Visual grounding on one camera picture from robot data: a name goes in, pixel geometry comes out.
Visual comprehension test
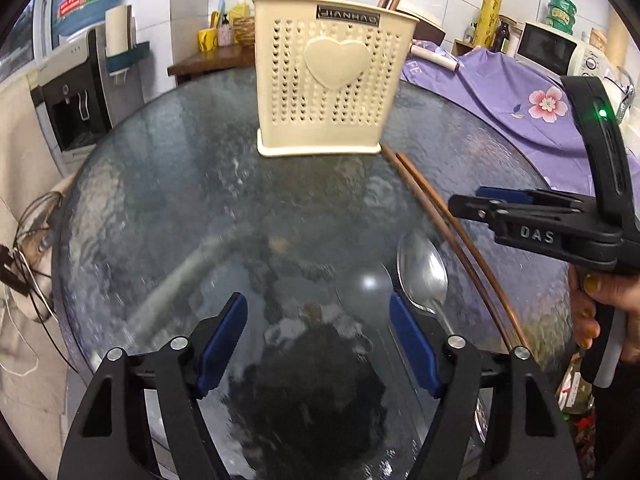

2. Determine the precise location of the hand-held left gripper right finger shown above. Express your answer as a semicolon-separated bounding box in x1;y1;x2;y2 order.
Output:
389;291;583;480

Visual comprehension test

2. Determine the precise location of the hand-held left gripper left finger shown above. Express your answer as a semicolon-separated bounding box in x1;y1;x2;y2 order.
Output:
57;291;249;480

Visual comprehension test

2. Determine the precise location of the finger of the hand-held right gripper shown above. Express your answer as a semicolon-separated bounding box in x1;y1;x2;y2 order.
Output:
475;186;596;211
447;194;507;223

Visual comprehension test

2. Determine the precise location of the steel spoon with ornate handle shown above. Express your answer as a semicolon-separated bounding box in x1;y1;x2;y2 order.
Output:
396;231;458;336

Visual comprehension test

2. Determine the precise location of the cream perforated utensil holder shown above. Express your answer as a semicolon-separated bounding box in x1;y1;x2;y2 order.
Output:
251;0;421;157

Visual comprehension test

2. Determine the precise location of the person's right hand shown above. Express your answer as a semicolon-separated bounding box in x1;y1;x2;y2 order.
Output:
567;262;640;351

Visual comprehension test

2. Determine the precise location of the purple floral cloth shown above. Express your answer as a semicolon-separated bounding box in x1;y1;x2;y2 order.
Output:
400;40;640;201

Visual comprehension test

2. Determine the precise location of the white microwave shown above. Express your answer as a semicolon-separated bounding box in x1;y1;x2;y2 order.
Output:
515;21;593;78

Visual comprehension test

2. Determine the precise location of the brown glass bottle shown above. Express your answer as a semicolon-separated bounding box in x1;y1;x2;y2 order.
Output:
492;19;511;53

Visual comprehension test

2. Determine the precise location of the yellow roll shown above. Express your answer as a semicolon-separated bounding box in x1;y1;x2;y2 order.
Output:
474;0;502;51

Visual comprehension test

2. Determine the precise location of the brown and white rice cooker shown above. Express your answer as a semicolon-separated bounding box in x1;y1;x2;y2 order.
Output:
397;2;447;46

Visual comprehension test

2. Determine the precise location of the grey water dispenser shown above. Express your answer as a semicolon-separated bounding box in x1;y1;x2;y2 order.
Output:
31;27;143;166

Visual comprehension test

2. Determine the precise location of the wooden counter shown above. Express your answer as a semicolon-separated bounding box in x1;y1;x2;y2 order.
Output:
167;42;258;86

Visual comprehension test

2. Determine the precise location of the pink patterned bottle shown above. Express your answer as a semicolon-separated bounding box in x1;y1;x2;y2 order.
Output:
217;12;236;47

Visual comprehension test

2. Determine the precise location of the white cup dispenser tube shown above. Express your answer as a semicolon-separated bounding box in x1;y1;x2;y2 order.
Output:
105;4;133;58

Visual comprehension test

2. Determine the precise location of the tangle of cables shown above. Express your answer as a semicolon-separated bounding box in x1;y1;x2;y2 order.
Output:
0;190;68;376

